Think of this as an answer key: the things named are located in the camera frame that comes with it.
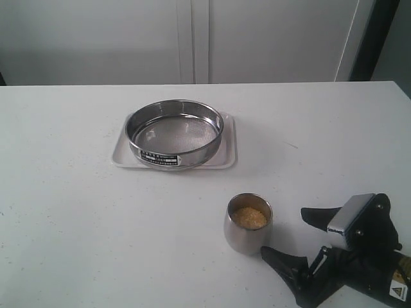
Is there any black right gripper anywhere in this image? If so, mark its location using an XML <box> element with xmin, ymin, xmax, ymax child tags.
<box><xmin>260</xmin><ymin>193</ymin><xmax>410</xmax><ymax>307</ymax></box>

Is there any stainless steel cup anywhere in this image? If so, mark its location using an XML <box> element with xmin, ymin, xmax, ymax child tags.
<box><xmin>223</xmin><ymin>193</ymin><xmax>273</xmax><ymax>255</ymax></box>

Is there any yellowish grain powder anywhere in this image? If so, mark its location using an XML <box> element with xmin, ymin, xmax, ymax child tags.
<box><xmin>232</xmin><ymin>207</ymin><xmax>267</xmax><ymax>230</ymax></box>

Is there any round stainless steel sieve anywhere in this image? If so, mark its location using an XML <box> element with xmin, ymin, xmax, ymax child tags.
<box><xmin>125</xmin><ymin>99</ymin><xmax>225</xmax><ymax>171</ymax></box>

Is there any white rectangular plastic tray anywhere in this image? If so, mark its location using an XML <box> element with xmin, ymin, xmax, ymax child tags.
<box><xmin>111</xmin><ymin>112</ymin><xmax>237</xmax><ymax>169</ymax></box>

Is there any white cabinet with doors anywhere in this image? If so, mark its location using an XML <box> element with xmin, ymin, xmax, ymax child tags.
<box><xmin>1</xmin><ymin>1</ymin><xmax>375</xmax><ymax>85</ymax></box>

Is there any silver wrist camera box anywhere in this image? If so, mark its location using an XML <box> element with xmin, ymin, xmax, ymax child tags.
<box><xmin>326</xmin><ymin>193</ymin><xmax>376</xmax><ymax>251</ymax></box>

